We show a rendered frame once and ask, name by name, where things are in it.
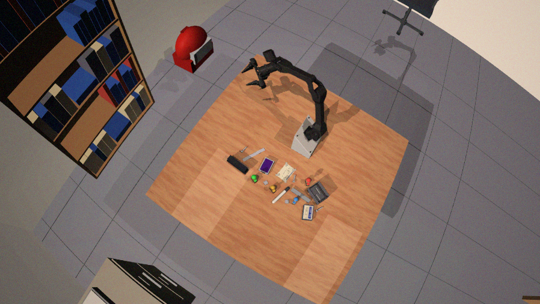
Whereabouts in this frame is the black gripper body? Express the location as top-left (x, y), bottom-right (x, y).
top-left (250, 58), bottom-right (272, 89)

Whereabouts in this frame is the white inspection card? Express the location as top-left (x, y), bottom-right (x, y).
top-left (275, 162), bottom-right (296, 183)

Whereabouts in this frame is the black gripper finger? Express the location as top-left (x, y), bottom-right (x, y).
top-left (246, 80), bottom-right (261, 87)
top-left (242, 62), bottom-right (254, 73)

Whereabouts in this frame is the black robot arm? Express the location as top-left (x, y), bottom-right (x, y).
top-left (263, 49), bottom-right (327, 141)

